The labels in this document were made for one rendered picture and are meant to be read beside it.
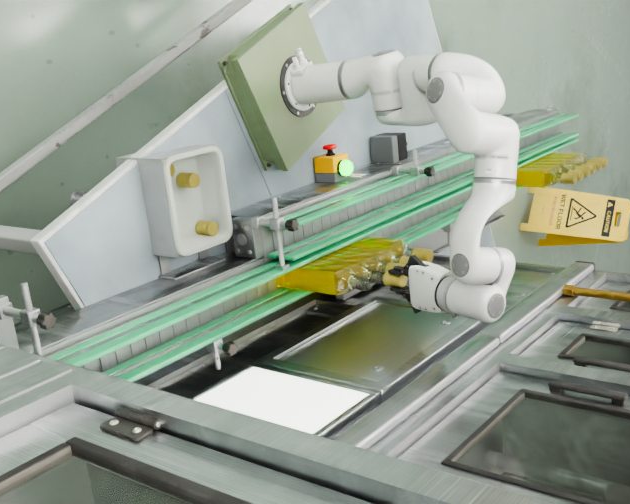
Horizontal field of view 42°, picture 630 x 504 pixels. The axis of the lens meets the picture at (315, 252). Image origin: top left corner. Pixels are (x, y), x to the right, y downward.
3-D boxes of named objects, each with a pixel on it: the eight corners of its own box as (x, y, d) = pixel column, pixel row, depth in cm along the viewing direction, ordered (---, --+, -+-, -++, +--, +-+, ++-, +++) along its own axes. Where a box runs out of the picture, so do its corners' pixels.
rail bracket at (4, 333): (-22, 363, 150) (49, 387, 136) (-42, 277, 146) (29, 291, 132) (2, 354, 154) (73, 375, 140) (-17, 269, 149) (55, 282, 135)
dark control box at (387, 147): (370, 163, 248) (393, 163, 242) (368, 136, 245) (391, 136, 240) (385, 158, 254) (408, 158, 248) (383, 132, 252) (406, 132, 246)
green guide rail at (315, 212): (264, 228, 193) (290, 230, 188) (263, 223, 192) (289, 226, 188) (558, 116, 322) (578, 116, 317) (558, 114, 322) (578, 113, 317)
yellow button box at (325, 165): (314, 182, 227) (335, 182, 223) (311, 155, 225) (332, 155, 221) (329, 176, 232) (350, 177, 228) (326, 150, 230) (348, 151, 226)
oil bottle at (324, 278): (275, 287, 198) (346, 297, 185) (272, 265, 197) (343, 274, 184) (290, 280, 203) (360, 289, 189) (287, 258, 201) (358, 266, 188)
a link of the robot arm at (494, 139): (467, 180, 176) (414, 175, 167) (474, 81, 175) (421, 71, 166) (525, 180, 162) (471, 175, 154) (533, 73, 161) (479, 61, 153)
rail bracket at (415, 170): (389, 176, 234) (429, 177, 225) (387, 150, 232) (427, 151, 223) (396, 173, 237) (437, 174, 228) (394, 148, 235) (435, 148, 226)
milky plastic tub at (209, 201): (153, 256, 184) (180, 259, 179) (137, 157, 178) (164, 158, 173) (208, 236, 197) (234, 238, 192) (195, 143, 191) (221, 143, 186)
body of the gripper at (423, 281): (465, 311, 176) (428, 301, 184) (462, 266, 173) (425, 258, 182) (440, 322, 171) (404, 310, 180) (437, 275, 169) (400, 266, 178)
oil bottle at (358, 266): (290, 280, 203) (361, 290, 189) (288, 259, 201) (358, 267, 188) (305, 274, 207) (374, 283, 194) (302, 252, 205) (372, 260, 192)
